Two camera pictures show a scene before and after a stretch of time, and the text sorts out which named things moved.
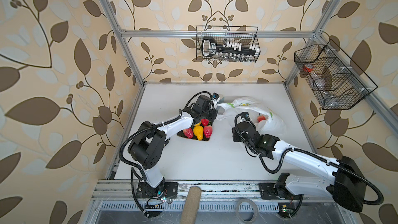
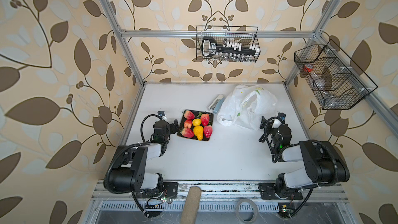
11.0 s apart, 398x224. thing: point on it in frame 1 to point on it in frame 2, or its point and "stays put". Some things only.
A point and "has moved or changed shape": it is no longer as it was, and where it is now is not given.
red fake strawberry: (208, 130) stays put
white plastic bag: (272, 124) has moved or changed shape
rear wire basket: (227, 47) stays put
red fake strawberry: (205, 122) stays put
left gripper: (214, 113) to (171, 127)
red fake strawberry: (188, 133) stays put
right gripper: (235, 135) to (269, 126)
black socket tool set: (228, 50) stays put
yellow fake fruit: (198, 131) stays put
